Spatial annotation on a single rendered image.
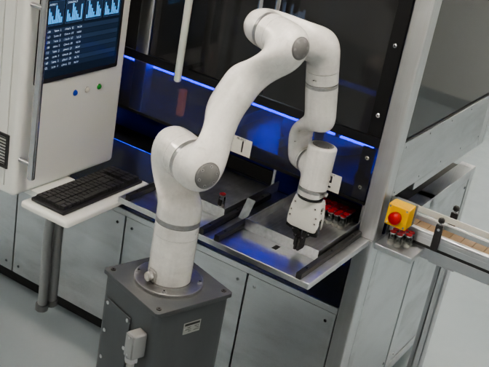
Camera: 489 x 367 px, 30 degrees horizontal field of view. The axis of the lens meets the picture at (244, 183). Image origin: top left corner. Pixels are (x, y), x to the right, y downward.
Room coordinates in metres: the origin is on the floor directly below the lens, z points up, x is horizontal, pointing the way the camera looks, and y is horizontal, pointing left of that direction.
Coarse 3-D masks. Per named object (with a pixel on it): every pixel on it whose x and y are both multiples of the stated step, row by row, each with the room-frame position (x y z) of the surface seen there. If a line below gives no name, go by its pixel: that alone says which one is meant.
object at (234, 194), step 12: (228, 180) 2.87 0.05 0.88; (240, 180) 2.89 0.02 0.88; (252, 180) 2.91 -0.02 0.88; (204, 192) 2.74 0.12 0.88; (216, 192) 2.75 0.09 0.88; (228, 192) 2.77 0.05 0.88; (240, 192) 2.79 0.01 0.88; (252, 192) 2.81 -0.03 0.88; (264, 192) 2.78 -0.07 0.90; (204, 204) 2.60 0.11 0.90; (216, 204) 2.66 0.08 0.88; (228, 204) 2.68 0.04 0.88; (240, 204) 2.65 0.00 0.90
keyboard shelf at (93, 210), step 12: (60, 180) 2.80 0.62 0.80; (72, 180) 2.82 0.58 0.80; (36, 192) 2.67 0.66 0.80; (120, 192) 2.78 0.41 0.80; (24, 204) 2.58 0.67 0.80; (36, 204) 2.58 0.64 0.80; (96, 204) 2.66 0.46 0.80; (108, 204) 2.68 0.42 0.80; (120, 204) 2.72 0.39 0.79; (48, 216) 2.53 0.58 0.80; (60, 216) 2.53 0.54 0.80; (72, 216) 2.54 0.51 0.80; (84, 216) 2.57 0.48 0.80
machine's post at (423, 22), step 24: (432, 0) 2.61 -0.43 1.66; (432, 24) 2.63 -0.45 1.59; (408, 48) 2.62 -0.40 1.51; (408, 72) 2.62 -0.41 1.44; (408, 96) 2.61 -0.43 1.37; (408, 120) 2.64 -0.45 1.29; (384, 144) 2.62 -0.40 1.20; (384, 168) 2.62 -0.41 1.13; (384, 192) 2.61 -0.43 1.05; (384, 216) 2.64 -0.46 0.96; (360, 264) 2.62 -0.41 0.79; (360, 288) 2.61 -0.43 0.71; (360, 312) 2.65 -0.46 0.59; (336, 336) 2.62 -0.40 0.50; (336, 360) 2.61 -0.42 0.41
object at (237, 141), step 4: (236, 136) 2.87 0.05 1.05; (236, 140) 2.86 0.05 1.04; (240, 140) 2.86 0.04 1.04; (244, 140) 2.85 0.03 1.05; (232, 144) 2.87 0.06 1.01; (236, 144) 2.86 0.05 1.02; (240, 144) 2.86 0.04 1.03; (244, 144) 2.85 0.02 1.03; (248, 144) 2.84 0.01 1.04; (232, 148) 2.87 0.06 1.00; (236, 148) 2.86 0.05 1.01; (240, 148) 2.86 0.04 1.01; (244, 148) 2.85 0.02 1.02; (248, 148) 2.84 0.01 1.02; (236, 152) 2.86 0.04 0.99; (240, 152) 2.85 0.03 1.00; (244, 152) 2.85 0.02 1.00; (248, 152) 2.84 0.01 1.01; (244, 156) 2.85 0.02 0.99; (248, 156) 2.84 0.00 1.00
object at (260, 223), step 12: (276, 204) 2.69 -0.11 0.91; (288, 204) 2.77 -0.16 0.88; (252, 216) 2.56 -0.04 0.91; (264, 216) 2.63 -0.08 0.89; (276, 216) 2.66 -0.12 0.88; (252, 228) 2.52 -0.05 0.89; (264, 228) 2.50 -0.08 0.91; (276, 228) 2.57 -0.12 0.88; (288, 228) 2.59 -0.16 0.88; (324, 228) 2.64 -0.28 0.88; (336, 228) 2.65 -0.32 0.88; (348, 228) 2.67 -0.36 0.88; (276, 240) 2.48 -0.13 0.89; (288, 240) 2.46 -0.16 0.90; (312, 240) 2.53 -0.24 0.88; (324, 240) 2.55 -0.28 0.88; (336, 240) 2.51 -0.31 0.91; (300, 252) 2.43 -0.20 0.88; (312, 252) 2.42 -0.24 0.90; (324, 252) 2.44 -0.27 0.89
